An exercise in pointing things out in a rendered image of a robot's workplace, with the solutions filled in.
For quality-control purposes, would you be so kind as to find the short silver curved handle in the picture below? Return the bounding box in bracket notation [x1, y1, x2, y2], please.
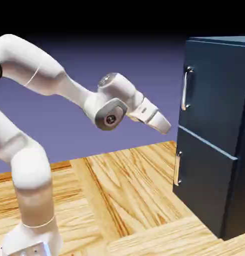
[173, 150, 183, 187]

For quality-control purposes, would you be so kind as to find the dark blue tall cabinet door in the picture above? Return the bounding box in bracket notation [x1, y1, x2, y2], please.
[177, 39, 245, 161]

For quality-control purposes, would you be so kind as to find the long silver curved handle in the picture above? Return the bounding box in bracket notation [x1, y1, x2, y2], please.
[180, 65, 195, 111]

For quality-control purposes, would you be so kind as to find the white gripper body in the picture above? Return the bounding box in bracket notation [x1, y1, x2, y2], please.
[147, 111, 172, 135]

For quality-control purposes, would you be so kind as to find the dark blue short cabinet door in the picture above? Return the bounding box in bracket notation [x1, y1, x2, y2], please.
[172, 125, 238, 239]

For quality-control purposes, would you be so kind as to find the dark blue cabinet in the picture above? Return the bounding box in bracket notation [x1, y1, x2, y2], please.
[172, 35, 245, 241]

